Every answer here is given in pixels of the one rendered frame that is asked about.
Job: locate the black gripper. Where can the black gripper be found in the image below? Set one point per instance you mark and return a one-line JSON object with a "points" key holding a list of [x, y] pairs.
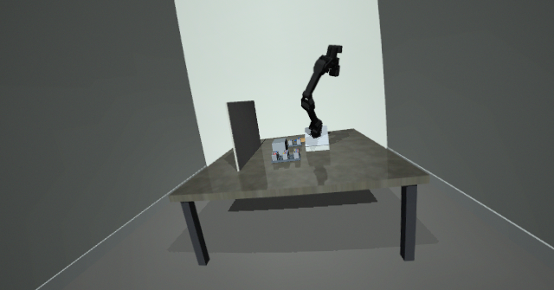
{"points": [[336, 69]]}

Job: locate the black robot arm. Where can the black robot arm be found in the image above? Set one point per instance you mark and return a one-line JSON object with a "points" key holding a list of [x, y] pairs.
{"points": [[321, 66]]}

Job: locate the black flat panel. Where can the black flat panel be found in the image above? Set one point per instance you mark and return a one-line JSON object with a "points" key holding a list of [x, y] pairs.
{"points": [[244, 130]]}

